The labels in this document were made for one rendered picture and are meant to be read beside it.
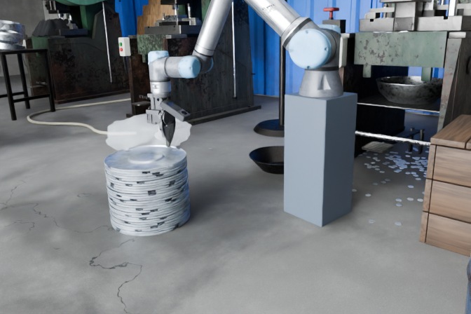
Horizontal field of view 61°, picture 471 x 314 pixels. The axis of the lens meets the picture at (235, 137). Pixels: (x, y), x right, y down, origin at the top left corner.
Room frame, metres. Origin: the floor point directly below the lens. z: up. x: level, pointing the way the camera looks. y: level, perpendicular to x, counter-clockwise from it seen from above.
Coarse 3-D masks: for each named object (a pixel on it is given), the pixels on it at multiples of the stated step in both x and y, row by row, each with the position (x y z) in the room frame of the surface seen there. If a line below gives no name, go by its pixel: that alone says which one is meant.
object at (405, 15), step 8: (384, 0) 1.77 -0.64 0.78; (392, 0) 1.74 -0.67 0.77; (400, 0) 1.72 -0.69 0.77; (408, 0) 1.70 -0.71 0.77; (416, 0) 1.72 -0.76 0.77; (424, 0) 1.80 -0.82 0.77; (400, 8) 1.84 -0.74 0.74; (408, 8) 1.82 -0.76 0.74; (416, 8) 1.80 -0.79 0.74; (400, 16) 1.84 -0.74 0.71; (408, 16) 1.81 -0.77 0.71; (416, 16) 1.80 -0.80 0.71; (400, 24) 1.83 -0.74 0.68; (408, 24) 1.81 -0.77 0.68; (416, 24) 1.80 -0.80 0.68
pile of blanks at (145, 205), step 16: (112, 176) 1.28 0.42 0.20; (128, 176) 1.23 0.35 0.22; (144, 176) 1.23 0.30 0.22; (160, 176) 1.27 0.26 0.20; (176, 176) 1.29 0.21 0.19; (112, 192) 1.27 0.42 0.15; (128, 192) 1.24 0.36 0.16; (144, 192) 1.23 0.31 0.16; (160, 192) 1.25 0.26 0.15; (176, 192) 1.29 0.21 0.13; (112, 208) 1.28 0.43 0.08; (128, 208) 1.24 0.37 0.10; (144, 208) 1.23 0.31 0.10; (160, 208) 1.25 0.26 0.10; (176, 208) 1.28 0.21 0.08; (112, 224) 1.29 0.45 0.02; (128, 224) 1.24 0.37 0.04; (144, 224) 1.25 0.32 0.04; (160, 224) 1.26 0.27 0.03; (176, 224) 1.29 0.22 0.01
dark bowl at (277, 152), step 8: (256, 152) 1.97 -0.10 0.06; (264, 152) 1.99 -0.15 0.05; (272, 152) 2.00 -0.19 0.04; (280, 152) 2.00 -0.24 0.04; (256, 160) 1.91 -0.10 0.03; (264, 160) 1.96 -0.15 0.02; (272, 160) 1.97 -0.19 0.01; (280, 160) 1.98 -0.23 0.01; (264, 168) 1.80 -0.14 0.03; (272, 168) 1.77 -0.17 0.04; (280, 168) 1.76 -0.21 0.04
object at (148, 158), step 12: (108, 156) 1.39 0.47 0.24; (120, 156) 1.40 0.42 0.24; (132, 156) 1.37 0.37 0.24; (144, 156) 1.37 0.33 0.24; (156, 156) 1.37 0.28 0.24; (168, 156) 1.38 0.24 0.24; (180, 156) 1.38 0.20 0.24; (120, 168) 1.27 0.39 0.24; (132, 168) 1.26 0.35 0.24; (144, 168) 1.26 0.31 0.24; (156, 168) 1.24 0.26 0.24
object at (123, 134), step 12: (132, 120) 2.26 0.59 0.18; (144, 120) 2.23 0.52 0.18; (108, 132) 2.27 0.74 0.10; (120, 132) 2.16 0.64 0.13; (132, 132) 2.14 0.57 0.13; (144, 132) 2.14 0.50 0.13; (180, 132) 2.24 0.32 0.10; (108, 144) 2.18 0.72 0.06; (120, 144) 2.15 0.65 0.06; (132, 144) 2.08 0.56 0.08; (144, 144) 2.11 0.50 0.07; (156, 144) 2.13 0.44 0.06
